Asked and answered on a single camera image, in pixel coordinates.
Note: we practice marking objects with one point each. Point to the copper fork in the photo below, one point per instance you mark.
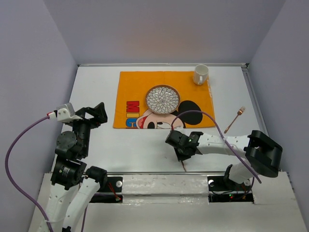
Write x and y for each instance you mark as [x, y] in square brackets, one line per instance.
[239, 113]

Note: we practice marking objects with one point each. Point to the yellow Mickey Mouse cloth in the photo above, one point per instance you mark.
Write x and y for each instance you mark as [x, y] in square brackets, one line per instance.
[195, 109]

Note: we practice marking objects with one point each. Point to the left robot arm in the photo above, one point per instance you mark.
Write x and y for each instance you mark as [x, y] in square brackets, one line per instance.
[73, 184]

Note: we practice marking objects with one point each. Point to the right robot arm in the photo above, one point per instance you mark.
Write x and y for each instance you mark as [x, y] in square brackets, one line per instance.
[258, 154]

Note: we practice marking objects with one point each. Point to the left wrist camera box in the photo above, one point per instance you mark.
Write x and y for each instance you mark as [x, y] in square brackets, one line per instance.
[65, 113]

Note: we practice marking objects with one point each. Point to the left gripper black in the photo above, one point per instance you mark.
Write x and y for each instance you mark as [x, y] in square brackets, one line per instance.
[99, 111]

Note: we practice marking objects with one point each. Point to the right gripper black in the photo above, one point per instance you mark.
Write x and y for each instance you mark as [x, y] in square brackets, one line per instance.
[181, 157]

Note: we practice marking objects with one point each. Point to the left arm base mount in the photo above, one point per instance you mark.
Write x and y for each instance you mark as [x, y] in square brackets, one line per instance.
[111, 192]

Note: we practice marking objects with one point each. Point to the white ceramic mug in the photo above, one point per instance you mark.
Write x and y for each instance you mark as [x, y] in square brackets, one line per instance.
[201, 74]

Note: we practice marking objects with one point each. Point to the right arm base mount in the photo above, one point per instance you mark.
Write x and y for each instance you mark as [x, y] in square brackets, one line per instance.
[222, 192]

